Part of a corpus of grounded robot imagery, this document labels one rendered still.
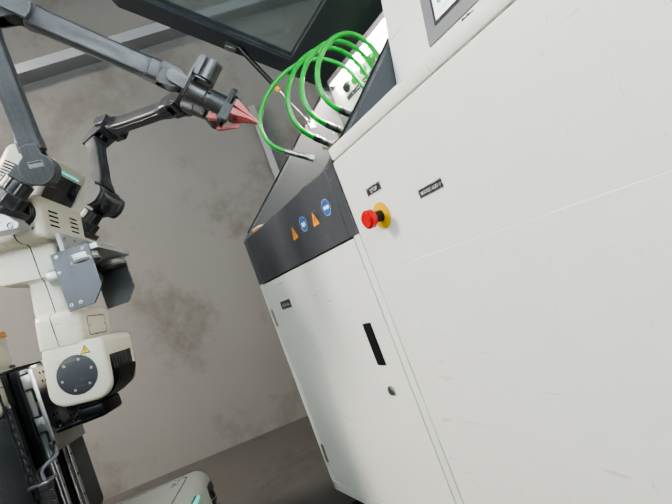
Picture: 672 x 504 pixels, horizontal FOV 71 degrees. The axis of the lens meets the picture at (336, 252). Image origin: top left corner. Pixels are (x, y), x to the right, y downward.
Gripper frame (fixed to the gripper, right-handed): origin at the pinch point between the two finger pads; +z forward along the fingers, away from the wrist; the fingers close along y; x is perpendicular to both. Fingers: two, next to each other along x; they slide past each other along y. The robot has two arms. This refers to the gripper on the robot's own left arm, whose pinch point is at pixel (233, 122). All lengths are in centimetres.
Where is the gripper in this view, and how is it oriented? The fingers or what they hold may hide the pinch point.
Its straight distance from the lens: 162.0
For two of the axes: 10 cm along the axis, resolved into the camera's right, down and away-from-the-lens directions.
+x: -4.4, 8.9, -1.4
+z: 8.8, 3.9, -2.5
